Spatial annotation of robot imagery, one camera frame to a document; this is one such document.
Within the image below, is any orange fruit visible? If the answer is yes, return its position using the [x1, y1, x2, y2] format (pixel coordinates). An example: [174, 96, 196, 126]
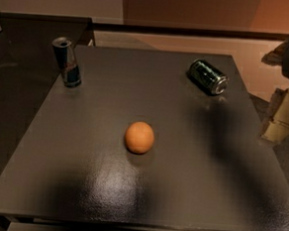
[124, 121, 154, 154]

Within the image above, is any green soda can lying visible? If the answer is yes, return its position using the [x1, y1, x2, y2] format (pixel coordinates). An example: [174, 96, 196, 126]
[187, 58, 229, 95]

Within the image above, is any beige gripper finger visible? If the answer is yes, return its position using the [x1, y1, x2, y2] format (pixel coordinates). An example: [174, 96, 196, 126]
[261, 41, 287, 66]
[260, 88, 289, 144]

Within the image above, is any redbull can upright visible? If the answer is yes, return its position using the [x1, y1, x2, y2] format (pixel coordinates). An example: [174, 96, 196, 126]
[52, 37, 81, 87]

